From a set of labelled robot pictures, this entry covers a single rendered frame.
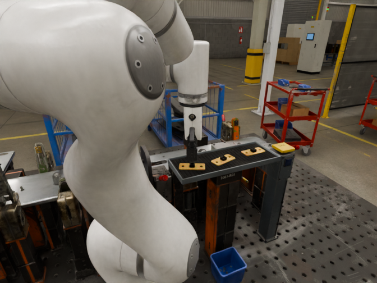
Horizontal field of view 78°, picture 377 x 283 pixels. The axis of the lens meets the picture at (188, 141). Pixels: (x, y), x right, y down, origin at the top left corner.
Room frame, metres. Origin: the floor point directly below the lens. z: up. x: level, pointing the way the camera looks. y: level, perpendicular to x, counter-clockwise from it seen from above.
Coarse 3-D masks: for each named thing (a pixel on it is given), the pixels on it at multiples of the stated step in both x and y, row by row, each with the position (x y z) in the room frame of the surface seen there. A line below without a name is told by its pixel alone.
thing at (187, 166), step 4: (180, 164) 0.66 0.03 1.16; (184, 164) 0.66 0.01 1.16; (188, 164) 0.66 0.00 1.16; (192, 164) 0.66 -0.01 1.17; (196, 164) 0.66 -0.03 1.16; (200, 164) 0.66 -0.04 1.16; (204, 164) 0.66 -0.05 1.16; (180, 168) 0.64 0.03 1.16; (184, 168) 0.64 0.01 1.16; (188, 168) 0.64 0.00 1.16; (192, 168) 0.64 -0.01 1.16; (196, 168) 0.64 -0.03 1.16; (200, 168) 0.64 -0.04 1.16; (204, 168) 0.64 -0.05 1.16
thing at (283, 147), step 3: (273, 144) 0.82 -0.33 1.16; (276, 144) 0.82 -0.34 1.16; (279, 144) 0.82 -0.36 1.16; (282, 144) 0.82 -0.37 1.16; (285, 144) 0.82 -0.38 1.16; (273, 147) 0.81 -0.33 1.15; (276, 147) 0.80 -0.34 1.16; (279, 147) 0.80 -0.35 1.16; (282, 147) 0.80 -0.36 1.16; (285, 147) 0.80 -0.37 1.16; (288, 147) 0.80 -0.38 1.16; (291, 147) 0.80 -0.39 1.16; (279, 150) 0.78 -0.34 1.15; (282, 150) 0.77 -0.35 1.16; (285, 150) 0.77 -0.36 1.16; (288, 150) 0.78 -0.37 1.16; (291, 150) 0.78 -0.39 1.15; (294, 150) 0.79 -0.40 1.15
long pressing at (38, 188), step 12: (156, 156) 1.02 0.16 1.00; (168, 156) 1.02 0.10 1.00; (168, 168) 0.90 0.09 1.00; (12, 180) 0.81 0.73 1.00; (24, 180) 0.81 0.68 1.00; (36, 180) 0.81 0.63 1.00; (48, 180) 0.81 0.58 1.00; (24, 192) 0.73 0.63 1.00; (36, 192) 0.73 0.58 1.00; (48, 192) 0.73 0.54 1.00; (24, 204) 0.66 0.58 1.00; (36, 204) 0.67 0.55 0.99
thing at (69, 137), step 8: (48, 120) 2.33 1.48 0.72; (56, 120) 2.76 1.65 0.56; (48, 128) 2.32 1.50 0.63; (48, 136) 2.32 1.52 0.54; (64, 136) 3.10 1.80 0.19; (72, 136) 3.10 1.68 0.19; (56, 144) 2.34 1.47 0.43; (64, 144) 2.85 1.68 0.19; (56, 152) 2.33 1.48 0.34; (64, 152) 2.66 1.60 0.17; (56, 160) 2.32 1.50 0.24; (64, 160) 2.46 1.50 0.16
